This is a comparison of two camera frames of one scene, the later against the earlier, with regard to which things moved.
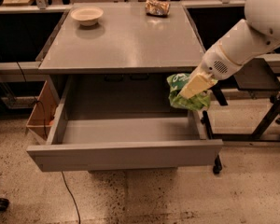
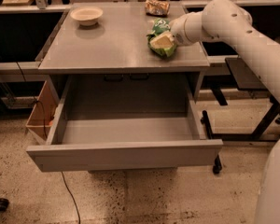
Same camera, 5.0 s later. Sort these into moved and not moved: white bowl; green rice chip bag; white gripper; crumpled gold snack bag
Moved: white gripper; green rice chip bag
Not moved: crumpled gold snack bag; white bowl
